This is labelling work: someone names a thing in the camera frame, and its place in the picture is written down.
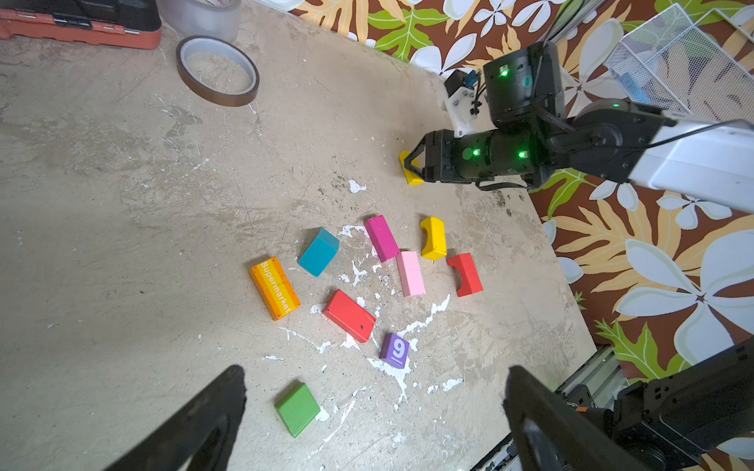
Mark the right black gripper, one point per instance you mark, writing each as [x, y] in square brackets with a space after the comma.
[481, 157]

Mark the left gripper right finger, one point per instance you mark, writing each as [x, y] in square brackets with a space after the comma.
[548, 433]

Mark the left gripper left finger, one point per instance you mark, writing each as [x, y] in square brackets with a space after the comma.
[200, 436]

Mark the yellow rectangular block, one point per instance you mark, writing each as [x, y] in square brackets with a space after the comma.
[411, 178]

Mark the pink block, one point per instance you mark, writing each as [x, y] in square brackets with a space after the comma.
[410, 274]

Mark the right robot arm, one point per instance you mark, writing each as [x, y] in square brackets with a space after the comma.
[651, 212]

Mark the green square block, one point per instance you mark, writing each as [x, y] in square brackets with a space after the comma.
[297, 408]

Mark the magenta block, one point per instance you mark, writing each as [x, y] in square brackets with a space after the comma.
[382, 238]

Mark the yellow arch block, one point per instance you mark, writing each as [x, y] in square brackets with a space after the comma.
[435, 247]

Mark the teal block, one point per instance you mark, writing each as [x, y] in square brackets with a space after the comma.
[320, 253]

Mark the red arch block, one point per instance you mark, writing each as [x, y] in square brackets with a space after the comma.
[470, 280]

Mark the orange supermarket block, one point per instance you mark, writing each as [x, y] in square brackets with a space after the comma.
[275, 288]

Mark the red rectangular block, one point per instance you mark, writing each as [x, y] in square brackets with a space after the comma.
[350, 316]

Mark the purple number nine cube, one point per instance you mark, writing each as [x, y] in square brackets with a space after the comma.
[395, 351]

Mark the blue object in basket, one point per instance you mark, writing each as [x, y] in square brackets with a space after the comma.
[633, 89]

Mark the clear plastic cup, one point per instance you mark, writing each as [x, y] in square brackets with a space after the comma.
[218, 19]

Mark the white mesh basket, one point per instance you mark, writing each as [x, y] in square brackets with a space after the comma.
[696, 64]

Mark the black tool case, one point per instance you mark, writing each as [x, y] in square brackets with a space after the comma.
[131, 24]

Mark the aluminium frame structure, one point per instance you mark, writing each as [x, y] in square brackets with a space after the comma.
[571, 14]

